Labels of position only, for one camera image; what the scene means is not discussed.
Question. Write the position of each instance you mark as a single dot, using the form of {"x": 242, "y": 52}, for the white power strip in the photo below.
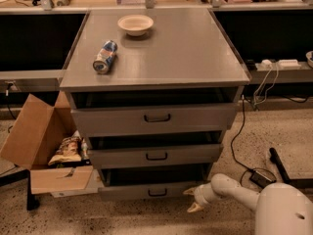
{"x": 284, "y": 65}

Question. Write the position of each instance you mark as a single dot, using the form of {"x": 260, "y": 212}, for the open cardboard box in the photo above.
{"x": 34, "y": 139}

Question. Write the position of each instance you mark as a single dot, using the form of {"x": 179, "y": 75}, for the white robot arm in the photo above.
{"x": 280, "y": 209}

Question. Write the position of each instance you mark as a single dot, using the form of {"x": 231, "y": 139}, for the snack chip bag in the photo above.
{"x": 67, "y": 152}

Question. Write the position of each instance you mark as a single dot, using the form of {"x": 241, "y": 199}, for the blue and white soda can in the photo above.
{"x": 105, "y": 57}

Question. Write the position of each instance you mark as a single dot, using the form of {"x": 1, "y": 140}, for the black metal floor bar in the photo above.
{"x": 275, "y": 159}

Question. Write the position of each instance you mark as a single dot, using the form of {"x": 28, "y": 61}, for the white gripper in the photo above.
{"x": 201, "y": 196}

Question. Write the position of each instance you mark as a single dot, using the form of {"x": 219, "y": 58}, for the grey middle drawer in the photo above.
{"x": 123, "y": 152}

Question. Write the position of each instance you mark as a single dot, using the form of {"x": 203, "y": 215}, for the grey bottom drawer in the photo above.
{"x": 151, "y": 182}

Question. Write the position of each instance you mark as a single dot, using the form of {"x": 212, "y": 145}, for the grey top drawer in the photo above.
{"x": 151, "y": 118}

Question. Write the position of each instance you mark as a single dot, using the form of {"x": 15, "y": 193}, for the grey drawer cabinet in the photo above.
{"x": 183, "y": 58}

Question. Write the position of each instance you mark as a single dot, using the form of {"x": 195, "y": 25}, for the white ceramic bowl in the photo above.
{"x": 135, "y": 25}

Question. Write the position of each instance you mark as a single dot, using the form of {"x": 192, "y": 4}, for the black power adapter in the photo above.
{"x": 261, "y": 180}

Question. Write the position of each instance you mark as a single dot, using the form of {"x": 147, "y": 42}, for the grey drawer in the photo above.
{"x": 123, "y": 152}
{"x": 151, "y": 182}
{"x": 151, "y": 118}

